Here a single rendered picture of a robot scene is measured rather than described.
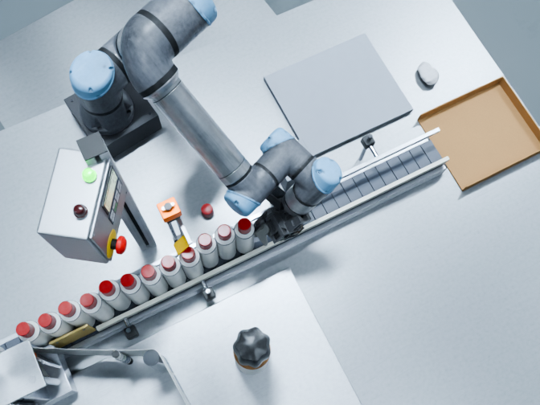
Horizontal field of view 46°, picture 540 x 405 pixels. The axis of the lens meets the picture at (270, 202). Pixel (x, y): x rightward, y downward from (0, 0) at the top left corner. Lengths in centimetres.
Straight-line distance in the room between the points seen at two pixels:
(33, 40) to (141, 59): 91
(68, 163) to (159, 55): 28
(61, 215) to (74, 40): 103
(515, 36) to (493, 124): 130
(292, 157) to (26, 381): 76
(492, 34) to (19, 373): 258
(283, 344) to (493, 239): 68
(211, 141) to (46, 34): 96
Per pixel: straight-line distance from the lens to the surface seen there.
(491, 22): 336
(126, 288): 158
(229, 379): 172
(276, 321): 173
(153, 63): 133
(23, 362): 153
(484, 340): 189
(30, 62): 216
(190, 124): 136
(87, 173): 121
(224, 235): 157
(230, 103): 199
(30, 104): 209
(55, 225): 122
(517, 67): 327
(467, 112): 208
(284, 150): 146
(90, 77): 171
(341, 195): 183
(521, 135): 211
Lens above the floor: 259
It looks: 71 degrees down
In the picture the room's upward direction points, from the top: 6 degrees clockwise
